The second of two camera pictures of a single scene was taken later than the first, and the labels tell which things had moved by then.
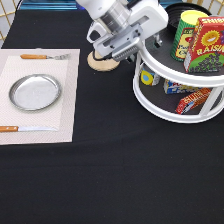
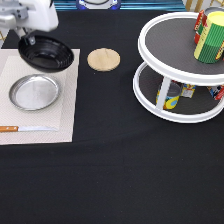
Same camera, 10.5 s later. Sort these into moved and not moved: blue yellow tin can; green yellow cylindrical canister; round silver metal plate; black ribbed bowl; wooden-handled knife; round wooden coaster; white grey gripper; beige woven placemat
Moved: black ribbed bowl; white grey gripper; green yellow cylindrical canister; blue yellow tin can
Not moved: round silver metal plate; beige woven placemat; round wooden coaster; wooden-handled knife
